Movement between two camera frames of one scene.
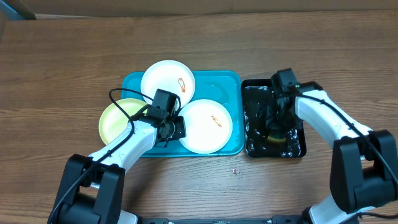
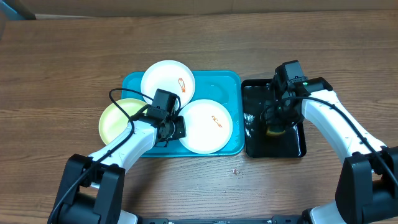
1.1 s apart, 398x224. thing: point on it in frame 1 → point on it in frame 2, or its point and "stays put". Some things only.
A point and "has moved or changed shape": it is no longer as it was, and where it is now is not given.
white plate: (209, 126) stays put
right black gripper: (275, 127) stays put
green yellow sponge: (271, 139) has moved or changed shape
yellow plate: (113, 121) stays put
